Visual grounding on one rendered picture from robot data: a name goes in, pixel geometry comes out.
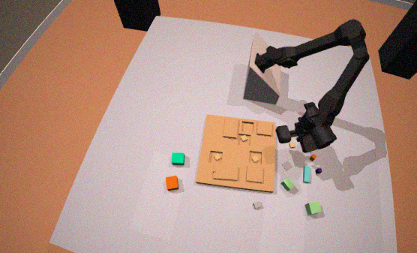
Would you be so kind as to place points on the turquoise flat block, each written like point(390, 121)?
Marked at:
point(306, 174)

